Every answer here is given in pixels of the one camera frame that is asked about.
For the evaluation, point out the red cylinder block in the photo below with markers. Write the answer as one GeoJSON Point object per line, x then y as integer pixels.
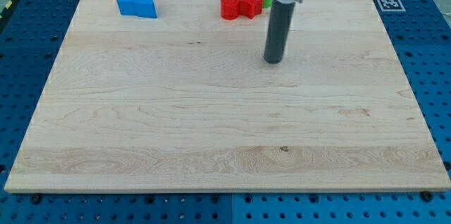
{"type": "Point", "coordinates": [230, 9]}

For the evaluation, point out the light wooden board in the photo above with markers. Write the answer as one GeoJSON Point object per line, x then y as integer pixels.
{"type": "Point", "coordinates": [185, 102]}

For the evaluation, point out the white fiducial marker tag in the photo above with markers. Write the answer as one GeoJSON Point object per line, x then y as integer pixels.
{"type": "Point", "coordinates": [391, 5]}

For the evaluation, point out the black bolt front left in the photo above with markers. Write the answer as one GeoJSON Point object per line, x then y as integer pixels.
{"type": "Point", "coordinates": [35, 199]}

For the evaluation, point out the black bolt front right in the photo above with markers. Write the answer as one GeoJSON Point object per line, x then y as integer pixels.
{"type": "Point", "coordinates": [426, 196]}

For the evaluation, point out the black bolt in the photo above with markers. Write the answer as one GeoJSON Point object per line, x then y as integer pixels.
{"type": "Point", "coordinates": [35, 199]}
{"type": "Point", "coordinates": [426, 196]}

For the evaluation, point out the red star block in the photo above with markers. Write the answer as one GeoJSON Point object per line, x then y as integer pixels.
{"type": "Point", "coordinates": [250, 8]}

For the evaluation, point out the blue triangle block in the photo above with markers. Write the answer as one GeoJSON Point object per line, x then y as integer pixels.
{"type": "Point", "coordinates": [145, 8]}

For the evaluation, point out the blue cube block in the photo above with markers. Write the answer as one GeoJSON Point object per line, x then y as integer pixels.
{"type": "Point", "coordinates": [126, 7]}

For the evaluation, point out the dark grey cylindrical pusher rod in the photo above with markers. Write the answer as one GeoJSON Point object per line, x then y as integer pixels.
{"type": "Point", "coordinates": [278, 29]}

